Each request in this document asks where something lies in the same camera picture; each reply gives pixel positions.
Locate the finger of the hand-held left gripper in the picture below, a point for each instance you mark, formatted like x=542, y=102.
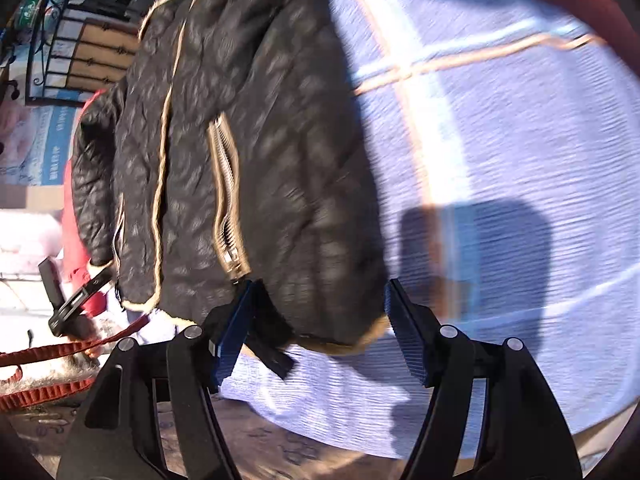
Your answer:
x=82, y=302
x=51, y=282

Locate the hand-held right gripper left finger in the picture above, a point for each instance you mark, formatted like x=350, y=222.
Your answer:
x=232, y=332

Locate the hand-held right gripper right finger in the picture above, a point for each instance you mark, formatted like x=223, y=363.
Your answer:
x=407, y=330

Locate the black quilted jacket beige trim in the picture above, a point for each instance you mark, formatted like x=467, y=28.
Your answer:
x=280, y=160

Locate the red garment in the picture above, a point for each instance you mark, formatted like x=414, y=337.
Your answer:
x=75, y=255

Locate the white cloth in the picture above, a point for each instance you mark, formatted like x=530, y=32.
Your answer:
x=27, y=242

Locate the brown patterned mat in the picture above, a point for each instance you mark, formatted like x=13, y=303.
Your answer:
x=290, y=445

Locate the light blue striped bed sheet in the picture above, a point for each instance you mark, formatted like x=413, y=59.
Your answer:
x=510, y=185

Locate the metal headboard with wooden slats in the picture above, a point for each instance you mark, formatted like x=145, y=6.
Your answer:
x=95, y=50

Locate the blue wall poster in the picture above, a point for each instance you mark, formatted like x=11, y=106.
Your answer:
x=35, y=145

